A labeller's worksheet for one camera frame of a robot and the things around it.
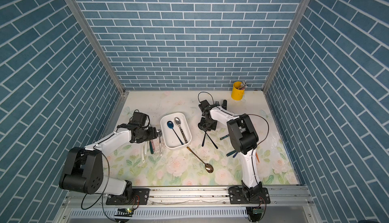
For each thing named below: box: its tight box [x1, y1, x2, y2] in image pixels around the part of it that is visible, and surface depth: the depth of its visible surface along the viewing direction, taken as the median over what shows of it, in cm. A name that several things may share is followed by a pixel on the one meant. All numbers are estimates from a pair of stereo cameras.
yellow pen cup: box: [230, 81, 245, 101], surface depth 114 cm
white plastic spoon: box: [140, 143, 145, 163], surface depth 88 cm
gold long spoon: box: [186, 146, 214, 174], surface depth 85 cm
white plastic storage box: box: [160, 112, 192, 150], surface depth 98 cm
